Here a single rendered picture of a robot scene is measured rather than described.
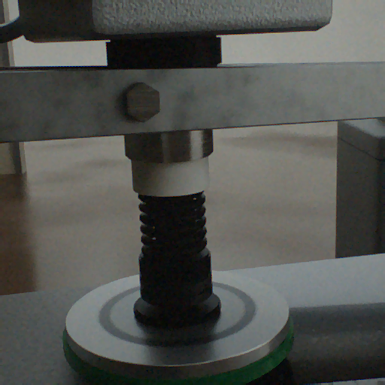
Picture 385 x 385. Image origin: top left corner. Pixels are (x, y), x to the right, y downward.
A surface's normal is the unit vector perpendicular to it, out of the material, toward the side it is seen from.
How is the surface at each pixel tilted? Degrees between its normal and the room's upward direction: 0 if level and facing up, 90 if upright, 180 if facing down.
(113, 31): 113
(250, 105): 90
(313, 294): 0
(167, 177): 90
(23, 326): 0
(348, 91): 90
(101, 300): 0
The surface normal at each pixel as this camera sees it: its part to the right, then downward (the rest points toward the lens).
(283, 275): -0.04, -0.97
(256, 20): 0.44, 0.55
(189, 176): 0.54, 0.18
